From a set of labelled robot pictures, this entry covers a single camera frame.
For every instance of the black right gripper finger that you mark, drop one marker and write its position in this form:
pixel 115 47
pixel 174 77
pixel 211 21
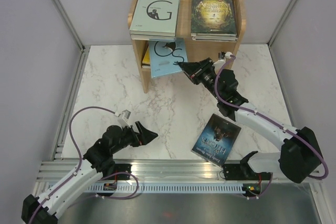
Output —
pixel 197 65
pixel 190 73

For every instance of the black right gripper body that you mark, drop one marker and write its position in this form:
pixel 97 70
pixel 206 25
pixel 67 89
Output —
pixel 206 75

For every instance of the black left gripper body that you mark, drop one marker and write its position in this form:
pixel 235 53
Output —
pixel 130 137

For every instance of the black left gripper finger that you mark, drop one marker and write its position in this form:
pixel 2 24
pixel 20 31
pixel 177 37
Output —
pixel 142 130
pixel 148 137

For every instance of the light blue paperback book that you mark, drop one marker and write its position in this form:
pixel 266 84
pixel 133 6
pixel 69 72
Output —
pixel 165 57

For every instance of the purple Robinson Crusoe book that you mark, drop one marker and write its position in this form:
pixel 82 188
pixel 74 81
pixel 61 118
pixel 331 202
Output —
pixel 215 38

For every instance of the yellow paperback book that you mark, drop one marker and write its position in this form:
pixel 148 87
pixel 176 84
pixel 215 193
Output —
pixel 146 58

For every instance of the black Moon and Sixpence book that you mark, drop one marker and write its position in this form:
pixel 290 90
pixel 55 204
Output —
pixel 146 67

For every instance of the blue 20000 Leagues book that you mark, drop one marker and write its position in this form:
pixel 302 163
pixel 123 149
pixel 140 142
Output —
pixel 152 37

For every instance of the green Alice Wonderland book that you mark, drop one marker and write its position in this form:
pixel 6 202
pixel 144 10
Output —
pixel 213 18

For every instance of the pale green Gatsby book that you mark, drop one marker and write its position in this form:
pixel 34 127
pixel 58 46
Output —
pixel 155 17

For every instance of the dark Wuthering Heights book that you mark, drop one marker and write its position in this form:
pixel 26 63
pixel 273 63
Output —
pixel 216 140

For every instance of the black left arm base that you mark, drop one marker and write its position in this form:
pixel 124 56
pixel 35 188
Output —
pixel 121 172

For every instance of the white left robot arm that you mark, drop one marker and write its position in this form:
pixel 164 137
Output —
pixel 95 165

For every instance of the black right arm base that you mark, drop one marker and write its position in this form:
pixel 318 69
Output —
pixel 242 172

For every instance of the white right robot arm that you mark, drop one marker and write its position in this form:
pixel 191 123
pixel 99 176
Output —
pixel 299 155

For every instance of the wooden two-tier shelf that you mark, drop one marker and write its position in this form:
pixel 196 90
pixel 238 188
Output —
pixel 198 50

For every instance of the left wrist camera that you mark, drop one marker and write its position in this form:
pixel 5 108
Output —
pixel 123 118

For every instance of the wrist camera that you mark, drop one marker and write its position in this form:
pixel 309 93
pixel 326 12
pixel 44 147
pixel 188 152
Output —
pixel 123 118
pixel 224 58

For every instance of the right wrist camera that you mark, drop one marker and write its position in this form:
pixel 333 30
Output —
pixel 224 58

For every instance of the white slotted cable duct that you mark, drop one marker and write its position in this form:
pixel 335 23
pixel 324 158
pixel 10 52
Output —
pixel 224 188

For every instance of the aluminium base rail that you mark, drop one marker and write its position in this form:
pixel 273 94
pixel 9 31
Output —
pixel 148 170

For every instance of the right aluminium frame post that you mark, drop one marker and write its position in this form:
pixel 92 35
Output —
pixel 285 15

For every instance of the aluminium frame post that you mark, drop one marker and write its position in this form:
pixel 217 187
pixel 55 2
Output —
pixel 285 15
pixel 68 23

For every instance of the left aluminium frame post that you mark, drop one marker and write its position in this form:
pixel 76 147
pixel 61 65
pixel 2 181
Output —
pixel 68 23

